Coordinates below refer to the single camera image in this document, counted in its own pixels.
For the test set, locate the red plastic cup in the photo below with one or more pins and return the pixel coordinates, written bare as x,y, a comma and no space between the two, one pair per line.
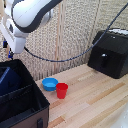
62,90

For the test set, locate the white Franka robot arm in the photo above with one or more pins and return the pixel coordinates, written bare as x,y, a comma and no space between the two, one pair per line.
31,13

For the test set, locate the black fabric divided storage box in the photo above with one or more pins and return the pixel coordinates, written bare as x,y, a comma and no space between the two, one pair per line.
20,103

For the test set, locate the blue plastic bowl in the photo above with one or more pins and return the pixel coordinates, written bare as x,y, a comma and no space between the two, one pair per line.
49,83

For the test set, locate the beige woven folding screen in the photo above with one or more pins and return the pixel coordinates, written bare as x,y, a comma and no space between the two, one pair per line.
73,36

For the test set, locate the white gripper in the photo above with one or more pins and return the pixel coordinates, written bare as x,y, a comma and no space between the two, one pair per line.
15,38

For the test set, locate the white object on black box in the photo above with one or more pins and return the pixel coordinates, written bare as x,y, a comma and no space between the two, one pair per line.
119,31

